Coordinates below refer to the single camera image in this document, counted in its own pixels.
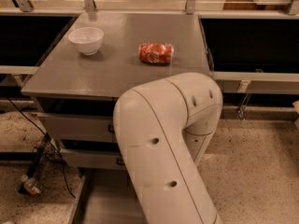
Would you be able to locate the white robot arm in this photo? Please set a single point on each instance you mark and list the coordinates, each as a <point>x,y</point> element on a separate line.
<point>162,129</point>

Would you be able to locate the grey drawer cabinet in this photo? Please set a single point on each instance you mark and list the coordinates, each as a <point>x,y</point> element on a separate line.
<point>71,83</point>

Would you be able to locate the grey middle drawer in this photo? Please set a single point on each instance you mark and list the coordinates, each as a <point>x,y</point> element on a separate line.
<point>92,159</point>

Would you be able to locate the grey top drawer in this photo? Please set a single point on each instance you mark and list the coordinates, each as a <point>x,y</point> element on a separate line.
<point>77,127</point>

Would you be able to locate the grey open bottom drawer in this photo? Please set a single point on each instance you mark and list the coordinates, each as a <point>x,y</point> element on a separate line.
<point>106,197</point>

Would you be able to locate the crushed red soda can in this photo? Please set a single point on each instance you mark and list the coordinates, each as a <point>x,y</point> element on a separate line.
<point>161,53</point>

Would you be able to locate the white ceramic bowl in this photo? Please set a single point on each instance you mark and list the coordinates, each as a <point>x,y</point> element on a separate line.
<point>86,40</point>

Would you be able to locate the black stand on floor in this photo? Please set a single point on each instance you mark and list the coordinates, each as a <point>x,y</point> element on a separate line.
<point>35,163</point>

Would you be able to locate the plastic bottle on floor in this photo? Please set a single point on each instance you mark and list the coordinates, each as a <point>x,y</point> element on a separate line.
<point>31,185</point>

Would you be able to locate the black top drawer handle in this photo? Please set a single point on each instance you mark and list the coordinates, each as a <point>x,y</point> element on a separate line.
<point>111,129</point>

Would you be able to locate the black drawer handle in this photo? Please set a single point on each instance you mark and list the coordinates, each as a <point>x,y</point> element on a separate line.
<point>120,162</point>
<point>111,129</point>

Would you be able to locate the black middle drawer handle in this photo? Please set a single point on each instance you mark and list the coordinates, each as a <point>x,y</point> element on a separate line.
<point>120,162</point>

